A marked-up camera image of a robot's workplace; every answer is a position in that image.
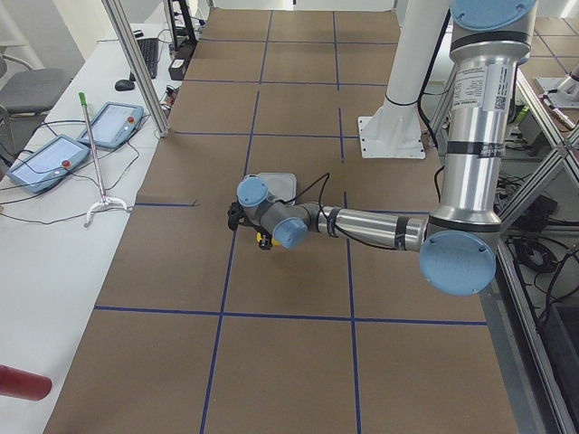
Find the yellow mango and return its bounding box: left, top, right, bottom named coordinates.
left=256, top=232, right=280, bottom=250

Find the red cylinder object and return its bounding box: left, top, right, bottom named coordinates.
left=1, top=365, right=52, bottom=401

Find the green tipped metal stand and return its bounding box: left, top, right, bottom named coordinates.
left=79, top=92, right=129, bottom=229

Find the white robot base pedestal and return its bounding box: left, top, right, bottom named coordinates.
left=358, top=0, right=451, bottom=159

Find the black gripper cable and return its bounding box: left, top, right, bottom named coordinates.
left=284, top=173, right=435, bottom=250

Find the black label box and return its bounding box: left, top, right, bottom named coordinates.
left=168, top=59, right=188, bottom=81

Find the near blue teach pendant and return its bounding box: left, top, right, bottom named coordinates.
left=7, top=135, right=89, bottom=193

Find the blue teach pendant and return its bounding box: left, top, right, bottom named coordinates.
left=90, top=101, right=144, bottom=149
left=7, top=135, right=89, bottom=193

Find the black computer mouse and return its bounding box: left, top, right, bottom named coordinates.
left=114, top=80, right=136, bottom=92

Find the black keyboard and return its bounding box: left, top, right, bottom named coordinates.
left=137, top=38, right=159, bottom=80

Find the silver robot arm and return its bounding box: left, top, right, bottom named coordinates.
left=228, top=1, right=537, bottom=297

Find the brown paper table mat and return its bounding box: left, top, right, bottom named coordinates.
left=46, top=9, right=517, bottom=433

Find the far blue teach pendant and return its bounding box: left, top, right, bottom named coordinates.
left=90, top=101, right=144, bottom=149

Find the aluminium side frame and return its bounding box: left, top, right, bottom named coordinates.
left=481, top=60, right=578, bottom=433

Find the aluminium frame post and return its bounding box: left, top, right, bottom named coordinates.
left=101, top=0, right=169, bottom=137

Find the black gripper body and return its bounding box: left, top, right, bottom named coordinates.
left=227, top=202, right=253, bottom=230

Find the grey digital kitchen scale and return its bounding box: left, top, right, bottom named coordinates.
left=237, top=173, right=297, bottom=207

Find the black floor cable bundle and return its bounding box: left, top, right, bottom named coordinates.
left=497, top=175, right=579, bottom=326

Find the grey office chair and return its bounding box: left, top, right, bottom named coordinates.
left=1, top=40, right=70, bottom=164

